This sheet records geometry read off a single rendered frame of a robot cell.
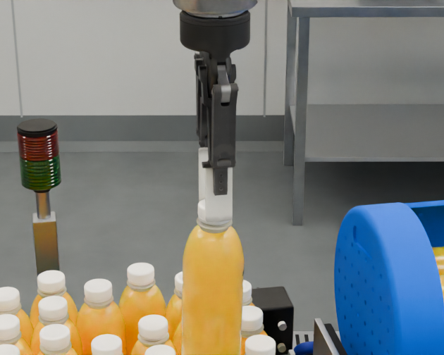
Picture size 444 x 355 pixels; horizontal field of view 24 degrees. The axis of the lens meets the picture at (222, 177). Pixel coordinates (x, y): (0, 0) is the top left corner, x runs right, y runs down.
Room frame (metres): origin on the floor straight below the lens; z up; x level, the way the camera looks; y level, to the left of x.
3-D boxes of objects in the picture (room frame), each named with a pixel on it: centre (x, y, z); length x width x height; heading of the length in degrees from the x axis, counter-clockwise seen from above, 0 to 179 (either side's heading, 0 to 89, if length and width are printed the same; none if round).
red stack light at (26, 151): (1.51, 0.29, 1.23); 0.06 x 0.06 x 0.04
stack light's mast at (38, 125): (1.51, 0.29, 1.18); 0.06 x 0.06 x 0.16
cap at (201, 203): (1.06, 0.01, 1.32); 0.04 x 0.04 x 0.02
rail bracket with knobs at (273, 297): (1.41, -0.07, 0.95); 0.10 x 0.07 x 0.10; 10
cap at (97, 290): (1.26, 0.17, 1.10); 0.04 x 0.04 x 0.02
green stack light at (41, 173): (1.51, 0.29, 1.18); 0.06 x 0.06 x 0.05
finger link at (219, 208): (1.04, 0.00, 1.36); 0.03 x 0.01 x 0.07; 100
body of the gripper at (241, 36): (1.06, 0.01, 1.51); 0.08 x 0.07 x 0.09; 10
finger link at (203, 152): (1.08, 0.01, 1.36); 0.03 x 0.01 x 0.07; 100
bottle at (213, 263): (1.06, 0.01, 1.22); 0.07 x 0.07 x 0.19
